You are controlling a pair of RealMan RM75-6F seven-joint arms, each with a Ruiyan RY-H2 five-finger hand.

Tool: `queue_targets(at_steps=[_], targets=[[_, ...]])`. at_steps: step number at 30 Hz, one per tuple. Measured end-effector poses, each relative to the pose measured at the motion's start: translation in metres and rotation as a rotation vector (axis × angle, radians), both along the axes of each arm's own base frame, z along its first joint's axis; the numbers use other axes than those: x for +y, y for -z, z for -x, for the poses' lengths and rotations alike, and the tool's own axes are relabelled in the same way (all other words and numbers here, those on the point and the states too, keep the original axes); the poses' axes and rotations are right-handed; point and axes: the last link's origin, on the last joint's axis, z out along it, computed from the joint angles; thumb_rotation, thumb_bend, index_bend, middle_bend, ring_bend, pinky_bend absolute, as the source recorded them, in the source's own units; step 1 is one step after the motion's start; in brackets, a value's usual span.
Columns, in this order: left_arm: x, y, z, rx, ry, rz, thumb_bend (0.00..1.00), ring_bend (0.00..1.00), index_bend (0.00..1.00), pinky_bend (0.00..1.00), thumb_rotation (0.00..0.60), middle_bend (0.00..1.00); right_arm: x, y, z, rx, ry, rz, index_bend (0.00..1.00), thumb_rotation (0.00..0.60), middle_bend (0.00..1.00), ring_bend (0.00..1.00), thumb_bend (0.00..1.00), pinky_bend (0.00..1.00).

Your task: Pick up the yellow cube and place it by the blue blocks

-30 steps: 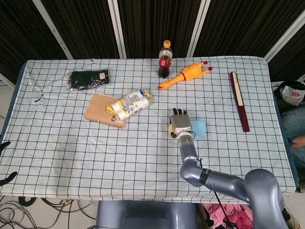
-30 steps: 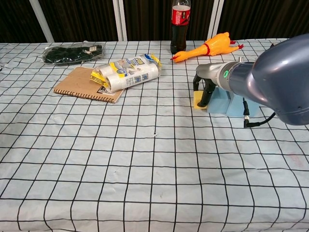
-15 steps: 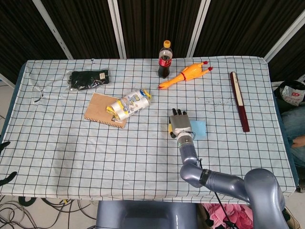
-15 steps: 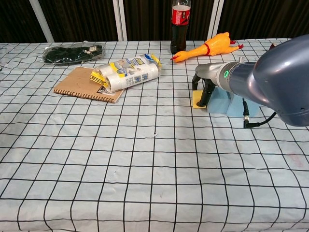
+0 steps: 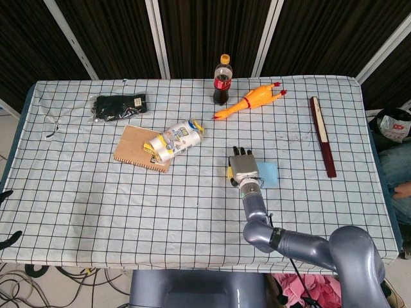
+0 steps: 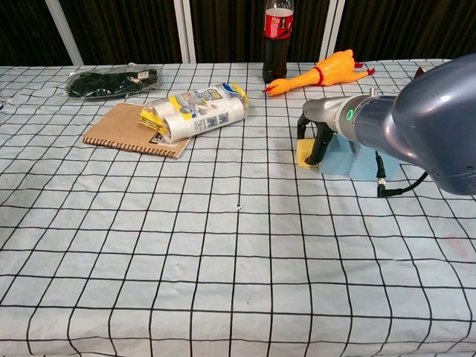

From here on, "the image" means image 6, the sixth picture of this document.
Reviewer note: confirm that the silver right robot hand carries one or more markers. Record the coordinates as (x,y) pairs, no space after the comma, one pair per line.
(323,111)

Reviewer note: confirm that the small yellow foam block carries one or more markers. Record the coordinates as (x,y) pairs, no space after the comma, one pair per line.
(303,152)

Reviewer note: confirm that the medium blue foam block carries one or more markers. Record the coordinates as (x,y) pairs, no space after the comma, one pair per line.
(334,163)

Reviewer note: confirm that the yellow rubber chicken toy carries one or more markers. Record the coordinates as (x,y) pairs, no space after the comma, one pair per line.
(331,70)

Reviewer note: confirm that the large blue foam block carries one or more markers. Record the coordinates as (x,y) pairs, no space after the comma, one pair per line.
(362,169)

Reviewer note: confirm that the cola bottle red label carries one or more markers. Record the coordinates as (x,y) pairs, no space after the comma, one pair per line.
(277,48)

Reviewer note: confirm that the long dark red box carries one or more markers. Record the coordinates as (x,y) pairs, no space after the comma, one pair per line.
(419,73)

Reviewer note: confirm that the pack of white rolls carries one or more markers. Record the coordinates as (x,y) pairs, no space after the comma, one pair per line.
(197,115)

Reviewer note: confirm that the checkered light blue tablecloth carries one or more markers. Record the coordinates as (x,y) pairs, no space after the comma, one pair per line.
(186,260)

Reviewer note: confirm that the brown spiral notebook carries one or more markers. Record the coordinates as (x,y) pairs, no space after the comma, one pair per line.
(119,130)

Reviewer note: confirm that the black gloves in plastic bag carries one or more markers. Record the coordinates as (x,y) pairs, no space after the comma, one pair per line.
(108,83)

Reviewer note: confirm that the double white frame post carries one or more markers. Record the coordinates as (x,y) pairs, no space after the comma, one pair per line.
(184,33)

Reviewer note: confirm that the slanted white frame post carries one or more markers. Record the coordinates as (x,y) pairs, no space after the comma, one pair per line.
(65,33)

